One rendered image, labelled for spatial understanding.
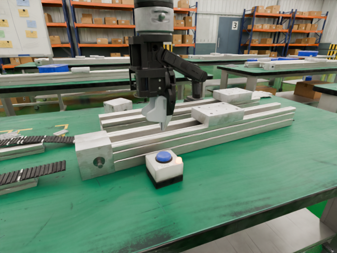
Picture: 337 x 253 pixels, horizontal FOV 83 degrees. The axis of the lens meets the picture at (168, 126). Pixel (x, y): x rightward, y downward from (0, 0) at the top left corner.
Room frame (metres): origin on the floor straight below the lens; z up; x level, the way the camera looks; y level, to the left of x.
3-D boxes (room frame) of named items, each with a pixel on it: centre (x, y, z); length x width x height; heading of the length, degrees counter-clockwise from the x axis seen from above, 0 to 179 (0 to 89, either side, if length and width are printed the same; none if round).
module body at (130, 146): (0.68, -0.18, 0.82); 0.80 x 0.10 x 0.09; 116
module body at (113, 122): (0.85, -0.10, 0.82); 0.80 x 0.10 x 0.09; 116
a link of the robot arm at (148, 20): (0.42, 0.03, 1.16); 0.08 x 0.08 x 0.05
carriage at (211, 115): (0.68, -0.18, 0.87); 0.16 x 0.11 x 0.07; 116
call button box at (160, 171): (0.44, 0.02, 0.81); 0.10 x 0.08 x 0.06; 26
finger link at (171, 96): (0.41, 0.00, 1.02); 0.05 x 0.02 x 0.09; 25
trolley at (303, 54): (4.73, -3.36, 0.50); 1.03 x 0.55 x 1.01; 114
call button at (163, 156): (0.44, 0.01, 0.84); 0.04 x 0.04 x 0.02
